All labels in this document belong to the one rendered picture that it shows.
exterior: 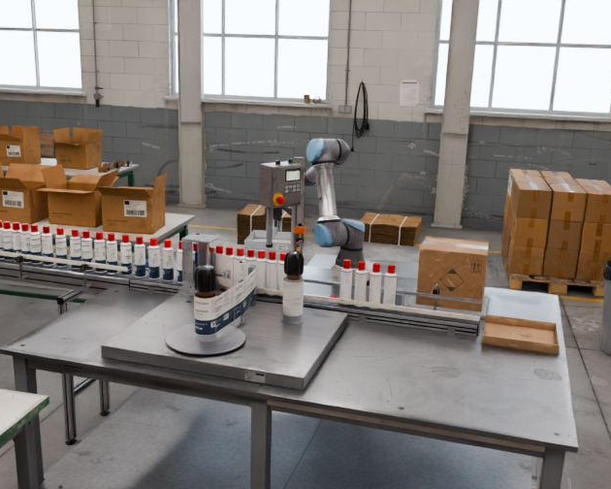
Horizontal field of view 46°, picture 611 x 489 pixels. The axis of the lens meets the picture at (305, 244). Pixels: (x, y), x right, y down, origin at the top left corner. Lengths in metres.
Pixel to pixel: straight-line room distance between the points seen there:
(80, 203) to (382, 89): 4.54
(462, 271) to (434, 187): 5.36
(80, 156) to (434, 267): 4.67
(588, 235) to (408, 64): 3.15
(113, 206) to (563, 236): 3.73
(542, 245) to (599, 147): 2.45
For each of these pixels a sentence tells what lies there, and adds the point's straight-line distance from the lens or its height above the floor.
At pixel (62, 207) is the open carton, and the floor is 0.90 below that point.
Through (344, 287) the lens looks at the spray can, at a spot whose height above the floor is 0.97.
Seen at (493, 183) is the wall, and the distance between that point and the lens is 8.62.
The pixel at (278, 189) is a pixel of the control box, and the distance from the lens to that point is 3.21.
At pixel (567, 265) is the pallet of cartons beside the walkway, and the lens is 6.54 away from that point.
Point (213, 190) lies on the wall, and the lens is 9.19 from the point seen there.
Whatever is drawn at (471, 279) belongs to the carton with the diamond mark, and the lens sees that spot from 3.32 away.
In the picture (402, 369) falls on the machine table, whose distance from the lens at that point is 2.76.
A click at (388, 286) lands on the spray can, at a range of 3.15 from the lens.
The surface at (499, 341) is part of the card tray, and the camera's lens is 3.06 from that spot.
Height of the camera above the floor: 1.98
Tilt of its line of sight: 15 degrees down
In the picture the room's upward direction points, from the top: 2 degrees clockwise
